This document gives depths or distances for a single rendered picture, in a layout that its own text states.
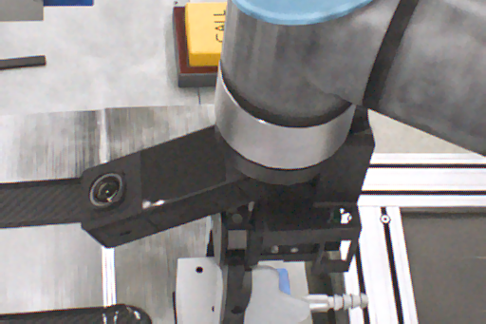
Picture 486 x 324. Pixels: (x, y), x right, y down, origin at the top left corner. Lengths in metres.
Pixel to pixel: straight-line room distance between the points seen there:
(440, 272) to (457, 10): 1.19
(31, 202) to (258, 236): 0.27
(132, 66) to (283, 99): 0.53
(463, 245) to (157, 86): 0.76
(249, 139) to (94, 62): 0.50
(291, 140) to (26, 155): 0.37
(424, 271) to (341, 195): 1.02
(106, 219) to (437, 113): 0.23
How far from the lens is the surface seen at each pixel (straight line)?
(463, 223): 1.80
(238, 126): 0.65
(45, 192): 0.96
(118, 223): 0.72
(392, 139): 2.12
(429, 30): 0.57
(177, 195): 0.71
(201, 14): 1.12
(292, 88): 0.61
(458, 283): 1.74
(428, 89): 0.57
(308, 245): 0.76
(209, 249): 0.85
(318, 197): 0.73
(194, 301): 0.84
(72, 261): 0.92
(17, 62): 1.13
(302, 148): 0.65
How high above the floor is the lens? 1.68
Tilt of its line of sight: 52 degrees down
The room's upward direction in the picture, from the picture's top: 8 degrees clockwise
